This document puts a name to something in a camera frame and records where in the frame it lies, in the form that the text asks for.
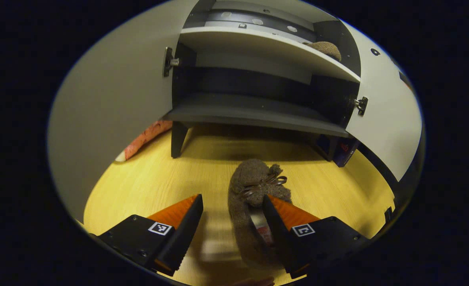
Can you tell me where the white shoe cabinet door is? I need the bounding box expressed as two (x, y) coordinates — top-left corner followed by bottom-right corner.
(340, 20), (423, 182)
(47, 0), (199, 223)

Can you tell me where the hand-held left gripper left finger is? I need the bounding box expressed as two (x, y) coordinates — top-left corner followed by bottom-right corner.
(97, 194), (204, 276)

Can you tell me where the dark blue box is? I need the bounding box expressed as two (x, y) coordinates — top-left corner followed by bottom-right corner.
(332, 135), (360, 167)

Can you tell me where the brown fuzzy shoe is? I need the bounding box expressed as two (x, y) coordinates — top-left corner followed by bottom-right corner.
(227, 159), (293, 270)
(304, 41), (342, 62)

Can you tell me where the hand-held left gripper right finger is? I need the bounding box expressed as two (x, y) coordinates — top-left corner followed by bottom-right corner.
(262, 195), (370, 278)

